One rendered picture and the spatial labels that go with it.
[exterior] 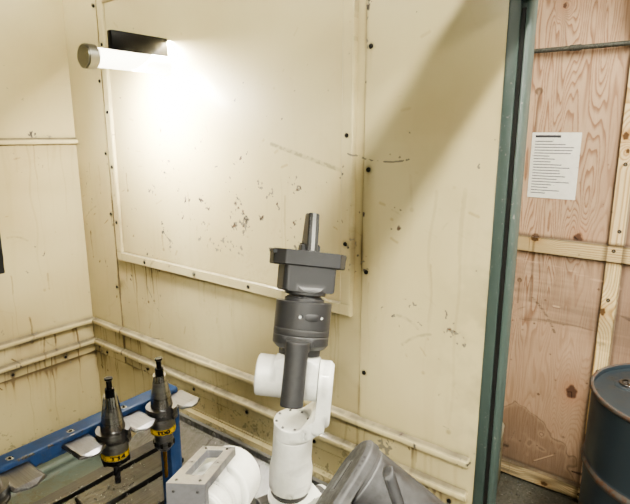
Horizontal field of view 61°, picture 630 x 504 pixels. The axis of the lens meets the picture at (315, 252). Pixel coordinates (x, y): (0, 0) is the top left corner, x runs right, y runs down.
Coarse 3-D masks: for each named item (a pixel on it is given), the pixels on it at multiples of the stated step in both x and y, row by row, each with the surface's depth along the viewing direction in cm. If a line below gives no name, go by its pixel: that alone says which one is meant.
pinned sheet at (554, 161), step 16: (544, 144) 243; (560, 144) 239; (576, 144) 235; (544, 160) 244; (560, 160) 240; (576, 160) 236; (544, 176) 246; (560, 176) 241; (576, 176) 237; (528, 192) 251; (544, 192) 247; (560, 192) 243
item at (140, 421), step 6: (132, 414) 107; (138, 414) 107; (144, 414) 107; (132, 420) 105; (138, 420) 105; (144, 420) 105; (150, 420) 105; (156, 420) 105; (132, 426) 103; (138, 426) 103; (144, 426) 103; (150, 426) 103
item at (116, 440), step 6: (126, 420) 103; (126, 426) 101; (96, 432) 99; (120, 432) 99; (126, 432) 100; (96, 438) 98; (102, 438) 97; (108, 438) 97; (114, 438) 98; (120, 438) 98; (126, 438) 100; (108, 444) 98; (114, 444) 98; (120, 444) 98
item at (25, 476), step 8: (24, 464) 91; (32, 464) 91; (8, 472) 89; (16, 472) 89; (24, 472) 89; (32, 472) 89; (40, 472) 89; (16, 480) 87; (24, 480) 87; (32, 480) 87; (40, 480) 87; (16, 488) 85; (24, 488) 85
